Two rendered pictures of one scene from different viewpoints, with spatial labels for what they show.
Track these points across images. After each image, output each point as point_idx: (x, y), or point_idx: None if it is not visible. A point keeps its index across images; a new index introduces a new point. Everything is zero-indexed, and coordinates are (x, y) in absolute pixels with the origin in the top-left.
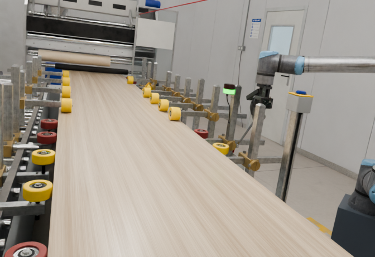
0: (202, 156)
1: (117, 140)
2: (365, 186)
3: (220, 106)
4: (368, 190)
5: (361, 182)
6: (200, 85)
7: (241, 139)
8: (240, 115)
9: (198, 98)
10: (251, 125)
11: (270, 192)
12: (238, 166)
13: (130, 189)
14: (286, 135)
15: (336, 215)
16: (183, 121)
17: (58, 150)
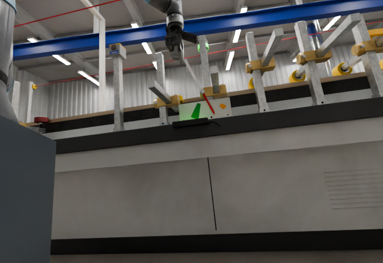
0: None
1: None
2: (11, 74)
3: (335, 29)
4: (11, 81)
5: (9, 61)
6: (296, 32)
7: (196, 83)
8: (271, 40)
9: (300, 48)
10: (186, 65)
11: (110, 110)
12: (189, 112)
13: None
14: (122, 75)
15: (54, 163)
16: (371, 81)
17: None
